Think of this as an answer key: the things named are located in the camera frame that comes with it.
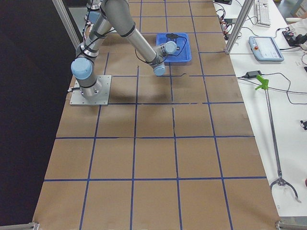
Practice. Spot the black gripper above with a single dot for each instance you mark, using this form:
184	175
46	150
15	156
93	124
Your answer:
177	48

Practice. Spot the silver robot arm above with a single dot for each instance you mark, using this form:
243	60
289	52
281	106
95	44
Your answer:
93	11
115	28

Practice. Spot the blue plastic tray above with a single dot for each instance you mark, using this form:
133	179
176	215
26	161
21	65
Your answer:
183	53

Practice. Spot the black power adapter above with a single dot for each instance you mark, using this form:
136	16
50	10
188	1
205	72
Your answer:
252	74

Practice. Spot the white keyboard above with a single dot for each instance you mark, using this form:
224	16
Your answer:
262	13

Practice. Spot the teach pendant tablet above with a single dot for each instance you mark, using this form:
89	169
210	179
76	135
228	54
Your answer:
264	48

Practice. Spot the aluminium frame post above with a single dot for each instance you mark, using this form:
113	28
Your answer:
238	25

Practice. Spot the green handled reach grabber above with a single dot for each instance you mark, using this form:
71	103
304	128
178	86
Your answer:
280	181

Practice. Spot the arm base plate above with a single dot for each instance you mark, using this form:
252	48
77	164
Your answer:
95	95

